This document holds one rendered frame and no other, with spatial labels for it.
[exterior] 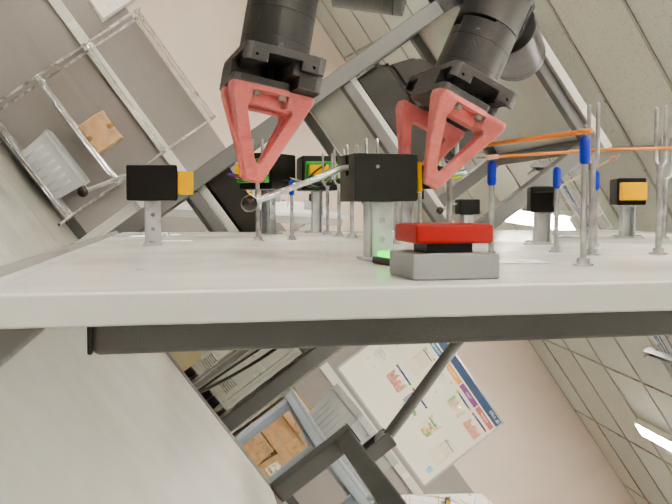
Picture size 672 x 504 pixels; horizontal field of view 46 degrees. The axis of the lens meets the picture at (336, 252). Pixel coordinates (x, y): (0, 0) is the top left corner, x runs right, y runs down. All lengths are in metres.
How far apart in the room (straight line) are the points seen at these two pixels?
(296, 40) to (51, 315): 0.32
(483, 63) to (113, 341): 0.38
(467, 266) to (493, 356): 8.90
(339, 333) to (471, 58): 0.27
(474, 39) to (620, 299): 0.30
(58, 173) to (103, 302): 7.37
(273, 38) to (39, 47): 7.78
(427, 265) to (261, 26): 0.26
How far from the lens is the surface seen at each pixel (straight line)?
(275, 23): 0.65
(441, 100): 0.66
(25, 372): 0.74
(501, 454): 9.79
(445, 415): 9.33
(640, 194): 1.24
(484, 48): 0.71
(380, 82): 1.81
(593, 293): 0.49
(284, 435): 8.54
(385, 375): 8.96
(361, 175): 0.66
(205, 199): 1.69
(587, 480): 10.46
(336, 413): 4.95
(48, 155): 7.80
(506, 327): 0.62
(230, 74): 0.64
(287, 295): 0.43
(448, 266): 0.49
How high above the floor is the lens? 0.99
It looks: 7 degrees up
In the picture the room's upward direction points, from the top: 53 degrees clockwise
